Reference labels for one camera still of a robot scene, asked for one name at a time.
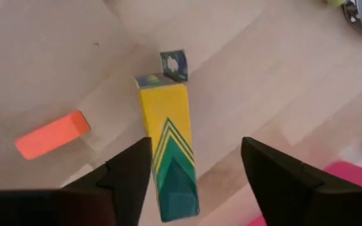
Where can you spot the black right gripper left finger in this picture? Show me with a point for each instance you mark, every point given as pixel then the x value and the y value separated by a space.
pixel 74 207

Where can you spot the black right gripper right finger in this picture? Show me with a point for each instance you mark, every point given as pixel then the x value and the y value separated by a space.
pixel 310 201

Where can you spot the orange eraser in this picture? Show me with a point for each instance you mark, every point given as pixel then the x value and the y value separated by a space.
pixel 52 135

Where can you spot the yellow green crayon box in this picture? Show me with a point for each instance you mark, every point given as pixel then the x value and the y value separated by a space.
pixel 168 110

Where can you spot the pink translucent plastic bin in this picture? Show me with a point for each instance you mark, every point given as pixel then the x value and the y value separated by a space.
pixel 350 172

